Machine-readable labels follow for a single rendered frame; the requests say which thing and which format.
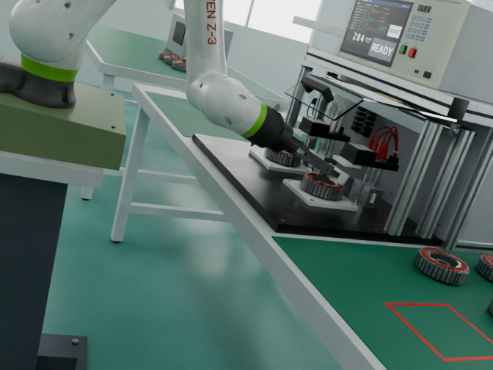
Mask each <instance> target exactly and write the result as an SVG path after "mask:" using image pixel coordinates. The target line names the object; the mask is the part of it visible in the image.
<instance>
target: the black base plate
mask: <svg viewBox="0 0 493 370"><path fill-rule="evenodd" d="M192 140H193V141H194V142H195V144H196V145H197V146H198V147H199V148H200V149H201V150H202V152H203V153H204V154H205V155H206V156H207V157H208V158H209V159H210V160H211V161H212V162H213V163H214V164H215V166H216V167H217V168H218V169H219V170H220V171H221V172H222V174H223V175H224V176H225V177H226V178H227V179H228V181H229V182H230V183H231V184H232V185H233V186H234V187H235V188H236V189H237V190H238V191H239V192H240V193H241V195H242V196H243V197H244V198H245V199H246V200H247V201H248V203H249V204H250V205H251V206H252V207H253V208H254V209H255V210H256V212H257V213H259V215H260V216H261V217H262V218H263V219H264V220H265V221H266V222H267V223H268V225H269V226H270V227H271V228H272V229H273V230H274V232H275V233H288V234H297V235H306V236H322V237H332V238H340V239H357V240H365V241H375V242H391V243H400V244H416V245H425V246H434V247H436V246H437V244H438V242H439V238H437V237H436V236H435V235H433V234H432V237H431V239H427V238H425V239H423V238H421V237H419V235H417V234H416V233H415V231H416V228H417V225H418V224H417V223H416V222H415V221H413V220H411V219H410V218H408V217H407V218H406V221H405V224H404V226H403V229H402V231H401V235H400V236H396V235H394V236H391V235H389V234H388V232H386V231H384V226H385V225H386V222H387V219H388V217H389V215H390V212H391V209H392V206H391V205H390V204H389V203H387V202H386V201H384V200H382V199H381V202H380V204H379V207H378V208H367V207H363V206H361V205H360V204H359V203H358V205H357V206H358V207H359V208H358V211H348V210H342V209H335V208H323V207H316V206H309V205H307V204H306V203H305V202H304V201H303V200H302V199H301V198H300V197H298V196H297V195H296V194H295V193H294V192H292V191H291V190H290V189H289V188H288V187H287V186H286V185H284V183H283V179H291V180H296V181H302V178H303V175H299V174H293V173H284V172H278V171H273V170H268V169H267V168H266V167H264V166H263V165H262V164H261V163H260V162H259V161H258V160H257V159H256V158H255V157H254V156H253V155H252V154H250V153H249V150H250V149H253V150H261V151H265V149H266V148H260V147H258V146H257V145H254V146H252V147H251V146H250V144H251V142H243V141H238V140H234V139H225V138H221V137H212V136H208V135H203V134H195V133H193V136H192ZM353 182H354V179H353V178H351V177H349V178H348V180H347V181H346V182H345V184H344V187H345V189H344V192H343V196H345V197H346V198H347V199H349V200H350V201H351V202H352V203H355V200H354V199H352V198H351V197H349V193H350V191H351V188H352V185H353Z"/></svg>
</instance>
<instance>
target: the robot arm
mask: <svg viewBox="0 0 493 370"><path fill-rule="evenodd" d="M115 2H116V0H20V1H19V2H18V3H17V4H16V5H15V6H14V7H13V9H12V12H11V14H10V19H9V30H10V35H11V38H12V40H13V42H14V44H15V45H16V46H17V48H18V49H19V50H20V51H21V61H20V60H17V59H12V58H9V57H5V56H2V57H1V58H0V92H11V93H12V94H13V95H15V96H17V97H19V98H21V99H23V100H25V101H28V102H30V103H33V104H37V105H41V106H47V107H51V108H57V109H68V108H72V107H74V106H75V104H76V95H75V91H74V82H75V78H76V74H77V73H78V71H79V69H80V66H81V61H82V57H83V54H84V49H85V45H86V42H87V36H88V33H89V30H91V28H92V27H93V26H94V25H95V24H96V23H97V22H98V20H99V19H100V18H101V17H102V16H103V15H104V13H105V12H106V11H107V10H108V9H109V8H110V7H111V6H112V5H113V4H114V3H115ZM183 6H184V13H185V22H186V88H185V91H186V97H187V99H188V101H189V103H190V104H191V105H192V106H193V107H194V108H196V109H198V110H200V111H201V112H202V113H203V114H204V115H205V117H206V118H207V119H208V120H209V121H210V122H212V123H213V124H215V125H217V126H221V127H223V128H227V129H229V130H231V131H234V132H235V133H237V134H239V135H240V136H242V137H243V138H245V139H247V140H249V141H250V142H251V144H250V146H251V147H252V146H254V145H257V146H258V147H260V148H268V149H270V150H272V151H274V152H275V153H279V152H281V151H283V150H284V149H285V150H286V151H287V152H289V153H290V154H292V155H294V156H296V157H298V158H299V159H304V160H305V161H306V162H308V163H309V164H311V165H312V166H314V167H315V168H317V169H318V170H320V171H321V172H323V174H324V175H323V177H326V176H328V177H330V178H331V179H332V180H334V181H336V182H338V183H339V184H341V185H342V186H343V185H344V184H345V182H346V181H347V180H348V178H349V177H350V175H348V174H346V173H345V172H343V171H342V170H340V169H338V168H337V167H336V166H334V165H333V164H331V163H330V164H328V163H327V162H325V161H324V160H323V159H322V158H323V156H321V155H319V154H318V153H316V152H315V151H313V150H311V149H310V148H308V147H307V146H306V145H304V142H302V141H300V140H298V139H297V138H295V137H294V136H293V128H292V126H291V125H289V124H288V123H286V122H285V121H284V120H283V117H282V115H281V113H279V112H278V109H279V107H280V105H279V104H277V105H276V106H275V107H274V108H271V107H270V106H267V105H266V104H264V103H263V102H262V101H260V100H258V99H257V98H256V97H255V96H254V95H252V94H251V93H250V92H249V91H248V90H247V89H246V87H245V86H244V85H243V84H242V83H241V82H239V81H237V80H235V79H232V78H230V77H227V66H226V59H225V50H224V0H183Z"/></svg>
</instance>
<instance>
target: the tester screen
mask: <svg viewBox="0 0 493 370"><path fill-rule="evenodd" d="M410 6H411V5H408V4H399V3H394V2H389V1H380V0H357V4H356V7H355V9H354V14H353V16H352V19H351V23H350V25H349V28H348V31H347V35H346V38H345V41H344V44H345V42H346V41H349V42H351V43H356V44H358V45H361V46H365V47H368V50H367V52H366V53H365V52H362V51H358V50H355V49H352V48H348V47H345V46H344V44H343V47H342V49H344V50H347V51H350V52H353V53H355V54H360V55H363V56H365V57H369V58H371V59H375V60H378V61H381V62H385V63H387V64H390V62H391V61H390V62H388V61H385V60H383V59H378V58H375V57H372V56H369V55H368V52H369V50H370V46H371V44H372V42H373V38H374V37H376V38H378V39H382V40H387V41H390V42H394V43H398V40H399V37H400V35H401V33H400V35H399V37H398V38H395V37H390V36H386V35H381V34H377V33H376V30H377V27H378V25H379V22H382V23H388V24H391V25H395V26H401V27H402V28H403V25H404V23H405V20H406V17H407V15H408V12H409V8H410ZM401 31H402V29H401ZM354 32H358V33H361V34H364V35H365V39H364V41H363V43H360V42H357V41H354V40H352V37H353V35H354Z"/></svg>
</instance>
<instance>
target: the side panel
mask: <svg viewBox="0 0 493 370"><path fill-rule="evenodd" d="M438 246H439V247H442V249H443V250H450V251H459V252H468V253H486V254H493V131H492V134H491V136H490V138H489V141H488V143H487V145H486V148H485V150H484V152H483V155H482V157H481V160H480V161H479V164H478V166H477V169H476V171H475V174H474V176H473V177H472V180H471V182H470V185H469V187H468V190H467V193H466V195H465V196H464V199H463V201H462V204H461V206H460V209H459V211H458V214H457V215H456V218H455V220H454V222H453V225H452V227H451V229H450V232H449V234H448V237H447V239H446V241H442V240H439V244H438Z"/></svg>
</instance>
